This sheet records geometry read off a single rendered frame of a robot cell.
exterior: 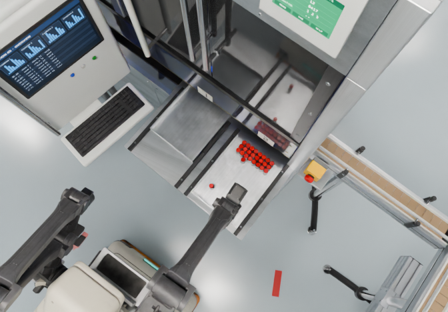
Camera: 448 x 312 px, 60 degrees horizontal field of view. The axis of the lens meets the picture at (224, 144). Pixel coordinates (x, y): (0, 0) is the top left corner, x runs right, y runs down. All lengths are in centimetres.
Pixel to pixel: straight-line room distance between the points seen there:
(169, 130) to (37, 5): 78
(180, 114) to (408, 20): 132
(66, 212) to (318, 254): 180
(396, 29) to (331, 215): 207
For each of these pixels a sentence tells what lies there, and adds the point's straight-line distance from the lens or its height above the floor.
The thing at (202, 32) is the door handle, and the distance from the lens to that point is 115.
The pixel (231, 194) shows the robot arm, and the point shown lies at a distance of 134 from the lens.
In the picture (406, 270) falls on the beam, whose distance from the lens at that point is 230.
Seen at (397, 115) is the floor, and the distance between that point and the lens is 308.
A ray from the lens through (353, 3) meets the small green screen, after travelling 78.
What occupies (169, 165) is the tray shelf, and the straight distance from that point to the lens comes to 182.
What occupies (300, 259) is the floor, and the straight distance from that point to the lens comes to 269.
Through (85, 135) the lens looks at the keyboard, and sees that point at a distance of 202.
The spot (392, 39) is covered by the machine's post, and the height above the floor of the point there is 200.
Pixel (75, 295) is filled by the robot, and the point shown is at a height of 137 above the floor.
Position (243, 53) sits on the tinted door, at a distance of 123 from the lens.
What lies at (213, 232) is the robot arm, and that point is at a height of 146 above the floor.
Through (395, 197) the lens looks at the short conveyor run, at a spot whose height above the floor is 93.
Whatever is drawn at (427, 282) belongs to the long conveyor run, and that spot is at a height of 92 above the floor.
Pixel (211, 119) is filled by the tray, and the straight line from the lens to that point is 187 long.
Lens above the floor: 264
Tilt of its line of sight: 74 degrees down
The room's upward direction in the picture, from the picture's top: straight up
